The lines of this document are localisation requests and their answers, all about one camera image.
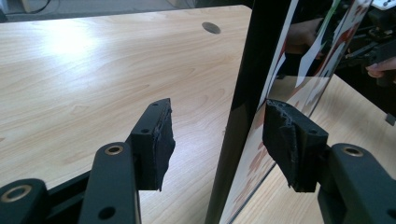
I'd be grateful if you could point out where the panda picture sign board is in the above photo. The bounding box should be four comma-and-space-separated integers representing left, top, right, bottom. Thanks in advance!
204, 0, 374, 224

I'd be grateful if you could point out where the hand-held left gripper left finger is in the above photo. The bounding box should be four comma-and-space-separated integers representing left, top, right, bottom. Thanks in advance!
126, 98, 176, 191

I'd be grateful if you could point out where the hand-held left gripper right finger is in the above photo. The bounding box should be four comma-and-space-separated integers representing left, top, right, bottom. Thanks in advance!
262, 98, 330, 193

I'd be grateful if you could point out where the dark round table grommet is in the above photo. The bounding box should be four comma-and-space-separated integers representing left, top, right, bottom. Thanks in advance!
201, 21, 222, 35

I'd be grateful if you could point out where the black hanging cable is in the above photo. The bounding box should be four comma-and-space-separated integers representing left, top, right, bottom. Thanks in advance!
29, 0, 52, 14

